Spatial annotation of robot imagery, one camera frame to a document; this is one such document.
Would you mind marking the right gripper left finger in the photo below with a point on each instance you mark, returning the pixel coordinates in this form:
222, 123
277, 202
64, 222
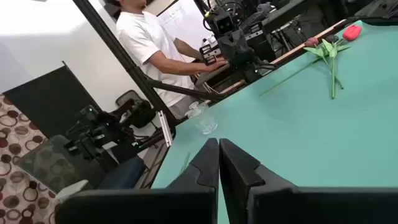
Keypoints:
186, 202

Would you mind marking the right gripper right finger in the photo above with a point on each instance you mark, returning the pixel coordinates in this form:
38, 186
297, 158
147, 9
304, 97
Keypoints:
280, 205

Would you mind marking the dark red tulip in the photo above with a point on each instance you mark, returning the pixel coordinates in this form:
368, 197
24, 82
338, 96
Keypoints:
311, 42

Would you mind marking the green artificial flower stem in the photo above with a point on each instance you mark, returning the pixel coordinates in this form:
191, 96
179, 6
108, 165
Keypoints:
332, 38

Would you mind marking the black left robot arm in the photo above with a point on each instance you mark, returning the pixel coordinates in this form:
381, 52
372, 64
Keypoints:
261, 49

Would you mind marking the clear round glass vase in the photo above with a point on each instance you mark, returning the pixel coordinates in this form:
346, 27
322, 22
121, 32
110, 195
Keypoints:
205, 123

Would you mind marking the white board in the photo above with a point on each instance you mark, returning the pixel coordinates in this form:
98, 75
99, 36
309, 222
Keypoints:
183, 21

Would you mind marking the wooden platform board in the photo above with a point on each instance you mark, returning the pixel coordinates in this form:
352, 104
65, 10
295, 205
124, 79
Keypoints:
292, 52

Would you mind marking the grey desk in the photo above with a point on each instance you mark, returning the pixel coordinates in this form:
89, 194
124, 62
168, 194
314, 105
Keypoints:
289, 15

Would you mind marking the dark blue seat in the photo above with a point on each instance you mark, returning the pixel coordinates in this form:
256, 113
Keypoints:
124, 175

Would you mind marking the person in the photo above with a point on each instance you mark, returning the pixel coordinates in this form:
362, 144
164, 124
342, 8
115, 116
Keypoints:
140, 37

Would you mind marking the black office chair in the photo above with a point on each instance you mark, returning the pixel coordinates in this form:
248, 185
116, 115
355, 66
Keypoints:
140, 115

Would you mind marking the dark glass desk top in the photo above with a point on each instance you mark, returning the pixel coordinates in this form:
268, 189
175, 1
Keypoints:
53, 165

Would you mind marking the black flat panel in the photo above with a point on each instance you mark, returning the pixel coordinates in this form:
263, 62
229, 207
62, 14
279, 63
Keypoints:
53, 99

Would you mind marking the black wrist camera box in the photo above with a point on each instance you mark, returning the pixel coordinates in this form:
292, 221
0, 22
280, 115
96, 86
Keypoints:
224, 23

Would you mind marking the silver aluminium bracket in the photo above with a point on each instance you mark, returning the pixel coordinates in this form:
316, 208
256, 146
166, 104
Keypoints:
164, 129

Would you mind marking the black aluminium rig frame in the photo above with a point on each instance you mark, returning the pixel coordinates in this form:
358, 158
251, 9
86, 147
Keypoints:
106, 31

